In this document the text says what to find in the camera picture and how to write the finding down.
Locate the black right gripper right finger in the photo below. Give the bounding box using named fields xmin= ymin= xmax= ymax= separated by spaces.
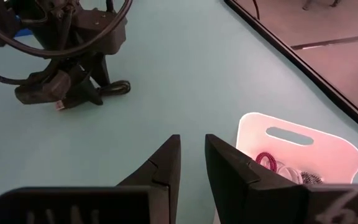
xmin=205 ymin=134 xmax=309 ymax=224

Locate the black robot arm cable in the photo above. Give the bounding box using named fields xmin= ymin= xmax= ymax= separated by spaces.
xmin=0 ymin=0 xmax=134 ymax=60

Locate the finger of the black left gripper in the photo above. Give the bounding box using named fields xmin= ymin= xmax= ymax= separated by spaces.
xmin=63 ymin=52 xmax=111 ymax=110
xmin=14 ymin=70 xmax=71 ymax=105

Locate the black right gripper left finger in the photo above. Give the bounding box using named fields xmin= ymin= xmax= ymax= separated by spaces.
xmin=116 ymin=134 xmax=181 ymax=224

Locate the white plastic bin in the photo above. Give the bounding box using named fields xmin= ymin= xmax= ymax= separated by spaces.
xmin=235 ymin=111 xmax=358 ymax=185

